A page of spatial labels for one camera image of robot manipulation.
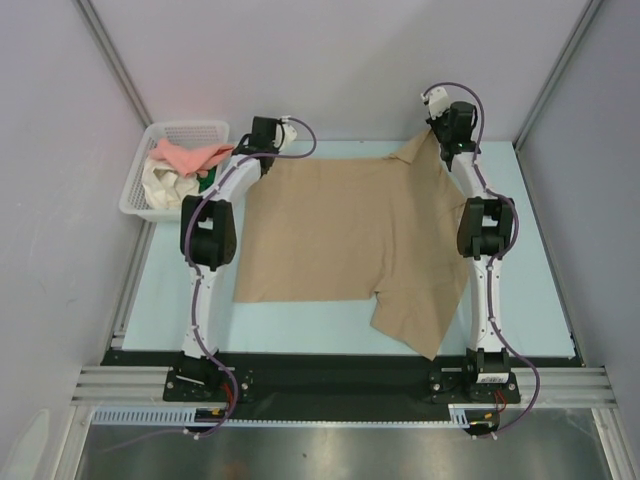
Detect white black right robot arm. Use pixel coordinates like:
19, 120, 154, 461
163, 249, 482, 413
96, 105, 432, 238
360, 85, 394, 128
423, 89, 520, 409

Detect aluminium front rail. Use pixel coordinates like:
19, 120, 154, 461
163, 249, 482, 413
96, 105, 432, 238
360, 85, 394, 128
71, 366, 617, 408

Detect left aluminium corner post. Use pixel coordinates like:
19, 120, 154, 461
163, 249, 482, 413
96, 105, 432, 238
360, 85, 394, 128
72, 0, 153, 128

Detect cream white cloth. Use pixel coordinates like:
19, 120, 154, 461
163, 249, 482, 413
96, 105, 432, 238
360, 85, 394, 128
141, 157, 199, 210

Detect right aluminium corner post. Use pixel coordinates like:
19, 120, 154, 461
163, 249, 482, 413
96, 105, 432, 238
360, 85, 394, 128
512, 0, 604, 152

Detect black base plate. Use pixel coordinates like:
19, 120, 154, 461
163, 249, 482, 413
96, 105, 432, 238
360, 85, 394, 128
101, 350, 580, 424

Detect white slotted cable duct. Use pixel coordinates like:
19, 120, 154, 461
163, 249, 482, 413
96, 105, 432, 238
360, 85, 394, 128
92, 406, 470, 429

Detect white plastic basket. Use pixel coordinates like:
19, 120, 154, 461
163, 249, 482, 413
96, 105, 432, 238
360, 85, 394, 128
119, 120, 230, 222

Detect beige t shirt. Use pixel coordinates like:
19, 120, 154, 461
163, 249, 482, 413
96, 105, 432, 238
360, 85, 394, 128
234, 132, 468, 358

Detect green cloth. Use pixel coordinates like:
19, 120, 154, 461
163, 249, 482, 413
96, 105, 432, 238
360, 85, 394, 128
197, 167, 217, 193

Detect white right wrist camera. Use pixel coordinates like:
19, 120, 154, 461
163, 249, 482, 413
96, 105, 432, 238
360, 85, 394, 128
421, 86, 451, 120

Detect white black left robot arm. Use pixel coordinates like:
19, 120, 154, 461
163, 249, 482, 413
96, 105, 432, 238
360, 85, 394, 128
163, 116, 288, 402

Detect pink cloth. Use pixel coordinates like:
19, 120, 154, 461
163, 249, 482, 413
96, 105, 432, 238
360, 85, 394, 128
149, 138, 234, 177

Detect aluminium corner post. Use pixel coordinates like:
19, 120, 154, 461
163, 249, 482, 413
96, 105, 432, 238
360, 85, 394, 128
512, 0, 604, 152
72, 0, 153, 128

